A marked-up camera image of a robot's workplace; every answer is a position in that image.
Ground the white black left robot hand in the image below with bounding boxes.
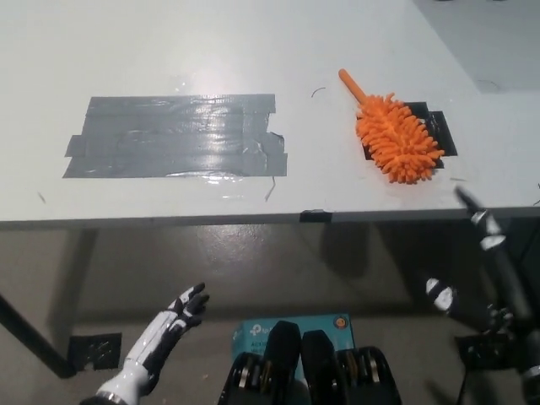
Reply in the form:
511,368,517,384
94,282,211,400

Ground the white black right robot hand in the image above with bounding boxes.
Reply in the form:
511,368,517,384
424,186,540,379

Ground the orange microfiber duster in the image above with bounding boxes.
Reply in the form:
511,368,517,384
338,68,446,186

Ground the black metal table leg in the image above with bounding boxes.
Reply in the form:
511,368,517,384
0,290,78,378

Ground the black tape square patch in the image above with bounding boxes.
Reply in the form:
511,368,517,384
361,100,459,170

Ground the teal cardboard router box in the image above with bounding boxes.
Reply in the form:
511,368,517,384
231,312,356,354

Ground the grey duct tape patch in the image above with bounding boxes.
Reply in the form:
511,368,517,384
62,93,289,181

